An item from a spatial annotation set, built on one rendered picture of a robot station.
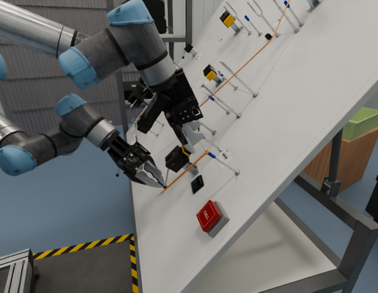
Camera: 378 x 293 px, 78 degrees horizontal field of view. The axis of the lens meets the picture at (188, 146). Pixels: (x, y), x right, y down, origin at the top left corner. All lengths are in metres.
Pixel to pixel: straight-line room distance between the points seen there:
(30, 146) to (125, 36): 0.37
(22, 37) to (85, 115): 0.21
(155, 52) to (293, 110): 0.32
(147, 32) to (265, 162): 0.35
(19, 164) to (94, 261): 1.38
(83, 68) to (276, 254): 0.78
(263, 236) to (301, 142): 0.52
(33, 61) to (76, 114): 3.45
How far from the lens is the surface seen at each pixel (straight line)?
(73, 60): 0.49
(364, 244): 0.83
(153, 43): 0.49
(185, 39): 1.59
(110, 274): 1.86
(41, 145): 0.69
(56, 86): 4.13
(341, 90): 0.54
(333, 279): 0.90
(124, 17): 0.48
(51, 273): 2.01
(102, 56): 0.48
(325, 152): 2.58
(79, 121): 0.67
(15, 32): 0.62
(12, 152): 0.67
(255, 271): 0.84
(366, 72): 0.54
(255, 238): 0.92
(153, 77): 0.50
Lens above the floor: 1.46
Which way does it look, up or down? 26 degrees down
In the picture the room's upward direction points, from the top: straight up
